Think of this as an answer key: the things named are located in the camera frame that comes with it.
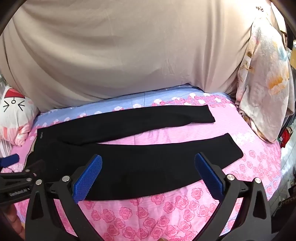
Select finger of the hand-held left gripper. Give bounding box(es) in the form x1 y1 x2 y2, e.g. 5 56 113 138
0 160 47 186
0 153 19 167

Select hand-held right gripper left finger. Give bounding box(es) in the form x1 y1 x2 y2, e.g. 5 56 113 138
25 154 102 241

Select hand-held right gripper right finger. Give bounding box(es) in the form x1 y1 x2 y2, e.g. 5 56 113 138
195 152 278 241

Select black pants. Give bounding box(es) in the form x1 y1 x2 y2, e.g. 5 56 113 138
25 105 244 202

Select person's left hand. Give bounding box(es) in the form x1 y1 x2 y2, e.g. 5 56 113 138
0 204 25 240

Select cat print pillow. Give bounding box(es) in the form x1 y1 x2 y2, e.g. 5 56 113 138
0 85 40 147

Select pink floral bed sheet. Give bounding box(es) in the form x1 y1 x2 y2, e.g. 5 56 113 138
0 84 283 241

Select red box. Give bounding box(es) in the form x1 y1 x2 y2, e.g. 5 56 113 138
280 129 293 148

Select beige floral hanging cloth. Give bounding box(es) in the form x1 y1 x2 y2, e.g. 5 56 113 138
235 16 295 143

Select beige curtain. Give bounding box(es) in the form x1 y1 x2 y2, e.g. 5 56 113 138
0 0 281 112

